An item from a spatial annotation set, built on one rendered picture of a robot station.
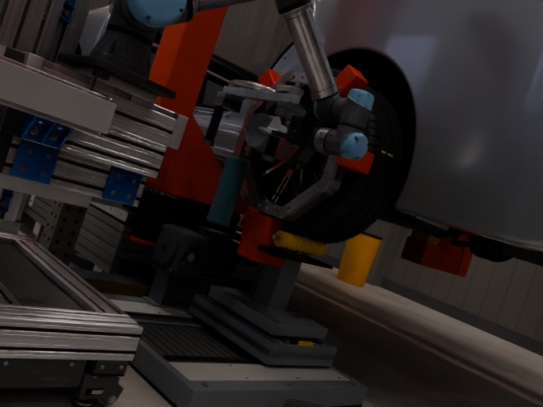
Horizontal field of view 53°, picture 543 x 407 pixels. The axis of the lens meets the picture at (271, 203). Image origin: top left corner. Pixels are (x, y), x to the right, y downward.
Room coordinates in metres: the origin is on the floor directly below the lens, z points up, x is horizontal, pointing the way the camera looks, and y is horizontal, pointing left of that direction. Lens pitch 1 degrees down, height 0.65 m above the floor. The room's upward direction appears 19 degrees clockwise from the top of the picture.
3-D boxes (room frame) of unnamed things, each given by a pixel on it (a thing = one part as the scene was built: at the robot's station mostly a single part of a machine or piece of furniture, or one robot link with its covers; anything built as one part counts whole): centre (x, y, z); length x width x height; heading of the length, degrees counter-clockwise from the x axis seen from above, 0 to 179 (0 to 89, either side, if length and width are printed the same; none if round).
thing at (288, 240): (2.04, -0.15, 0.51); 0.29 x 0.06 x 0.06; 134
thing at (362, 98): (1.57, -0.14, 0.95); 0.11 x 0.08 x 0.11; 29
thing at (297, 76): (2.06, 0.00, 0.85); 0.54 x 0.07 x 0.54; 44
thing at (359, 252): (6.12, -1.11, 0.29); 0.39 x 0.37 x 0.59; 133
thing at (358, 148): (1.56, -0.15, 0.85); 0.11 x 0.08 x 0.09; 44
